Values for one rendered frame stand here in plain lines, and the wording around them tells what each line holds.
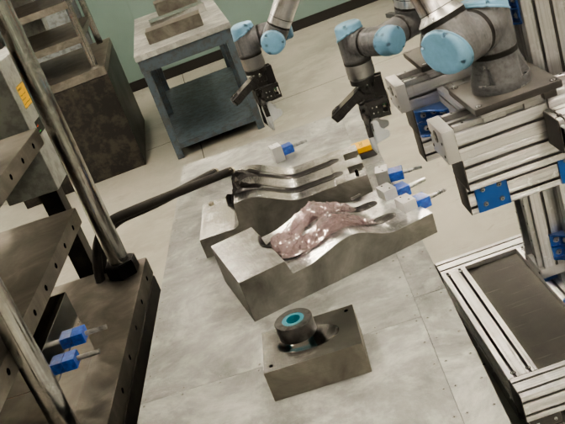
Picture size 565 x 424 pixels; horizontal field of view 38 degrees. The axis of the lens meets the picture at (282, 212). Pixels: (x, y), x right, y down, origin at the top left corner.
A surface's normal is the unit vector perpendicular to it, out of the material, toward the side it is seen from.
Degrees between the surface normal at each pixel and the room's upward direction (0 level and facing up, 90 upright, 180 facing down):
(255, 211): 90
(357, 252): 90
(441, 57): 97
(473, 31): 71
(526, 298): 0
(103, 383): 0
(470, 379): 0
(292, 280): 90
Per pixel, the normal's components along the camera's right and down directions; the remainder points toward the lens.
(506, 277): -0.32, -0.87
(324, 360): 0.05, 0.39
